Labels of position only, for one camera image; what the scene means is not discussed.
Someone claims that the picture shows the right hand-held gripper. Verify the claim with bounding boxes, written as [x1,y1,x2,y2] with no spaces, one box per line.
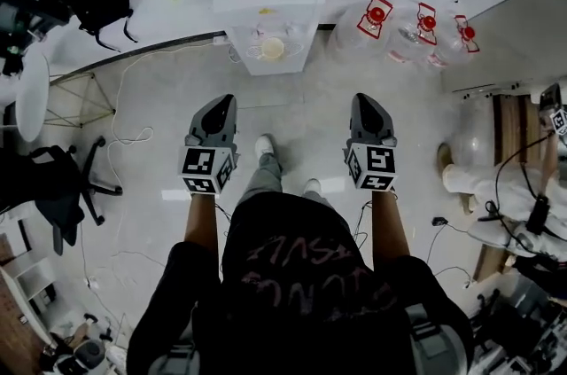
[343,92,398,191]

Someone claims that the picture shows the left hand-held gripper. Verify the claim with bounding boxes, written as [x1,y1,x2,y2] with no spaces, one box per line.
[179,93,241,195]

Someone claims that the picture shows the white water dispenser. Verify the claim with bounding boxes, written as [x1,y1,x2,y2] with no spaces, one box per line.
[212,0,327,76]

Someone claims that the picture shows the person's right forearm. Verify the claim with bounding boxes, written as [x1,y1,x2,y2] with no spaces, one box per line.
[370,188,412,264]

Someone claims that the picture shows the person's left forearm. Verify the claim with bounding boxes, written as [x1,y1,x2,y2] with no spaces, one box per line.
[183,191,221,255]

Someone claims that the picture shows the person's white left shoe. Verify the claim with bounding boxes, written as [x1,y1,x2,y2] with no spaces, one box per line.
[253,134,276,164]

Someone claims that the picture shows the person's grey trousers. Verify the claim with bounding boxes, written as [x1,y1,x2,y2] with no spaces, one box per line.
[236,152,352,233]

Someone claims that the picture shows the clear jug with red cap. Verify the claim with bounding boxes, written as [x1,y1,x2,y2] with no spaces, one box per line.
[386,2,439,65]
[428,14,482,69]
[333,0,396,60]

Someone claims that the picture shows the pale yellow cup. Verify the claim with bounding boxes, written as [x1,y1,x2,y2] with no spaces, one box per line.
[260,36,286,61]

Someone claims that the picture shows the brown wooden panel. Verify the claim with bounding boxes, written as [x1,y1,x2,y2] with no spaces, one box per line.
[493,93,549,167]

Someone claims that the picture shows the black office chair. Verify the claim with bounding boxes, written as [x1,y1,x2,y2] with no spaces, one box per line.
[0,135,125,258]

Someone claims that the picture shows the person's black t-shirt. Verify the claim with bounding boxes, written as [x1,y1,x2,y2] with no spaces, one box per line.
[125,191,476,375]

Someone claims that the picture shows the round white table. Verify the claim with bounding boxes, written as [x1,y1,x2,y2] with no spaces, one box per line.
[14,51,51,144]

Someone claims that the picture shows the white shelf unit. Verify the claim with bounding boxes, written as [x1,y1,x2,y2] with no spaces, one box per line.
[0,247,59,324]

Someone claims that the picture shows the white floor cable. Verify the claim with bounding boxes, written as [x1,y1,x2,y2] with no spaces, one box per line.
[105,39,232,193]

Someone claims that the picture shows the thin metal frame stand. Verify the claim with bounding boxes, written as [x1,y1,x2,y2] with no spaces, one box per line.
[43,71,118,130]

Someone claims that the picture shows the black cable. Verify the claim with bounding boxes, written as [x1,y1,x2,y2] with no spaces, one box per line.
[485,131,557,250]

